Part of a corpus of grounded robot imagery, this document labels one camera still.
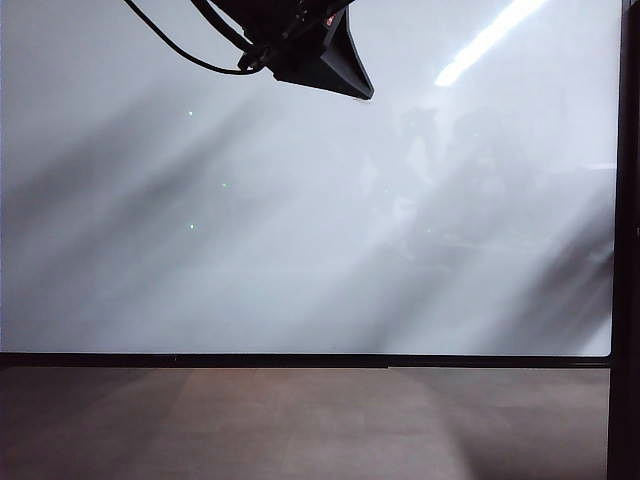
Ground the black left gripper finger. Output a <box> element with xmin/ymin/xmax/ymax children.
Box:
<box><xmin>272</xmin><ymin>52</ymin><xmax>351</xmax><ymax>96</ymax></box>
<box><xmin>321</xmin><ymin>9</ymin><xmax>376</xmax><ymax>101</ymax></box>

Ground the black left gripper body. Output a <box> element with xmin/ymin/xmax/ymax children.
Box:
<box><xmin>212</xmin><ymin>0</ymin><xmax>357</xmax><ymax>80</ymax></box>

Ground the white glossy whiteboard panel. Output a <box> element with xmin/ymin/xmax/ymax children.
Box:
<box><xmin>0</xmin><ymin>0</ymin><xmax>621</xmax><ymax>358</ymax></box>

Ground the black cable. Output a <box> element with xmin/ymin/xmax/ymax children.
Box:
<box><xmin>123</xmin><ymin>0</ymin><xmax>254</xmax><ymax>76</ymax></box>
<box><xmin>191</xmin><ymin>0</ymin><xmax>254</xmax><ymax>54</ymax></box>

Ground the black whiteboard frame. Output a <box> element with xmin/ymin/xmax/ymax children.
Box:
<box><xmin>0</xmin><ymin>0</ymin><xmax>640</xmax><ymax>480</ymax></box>

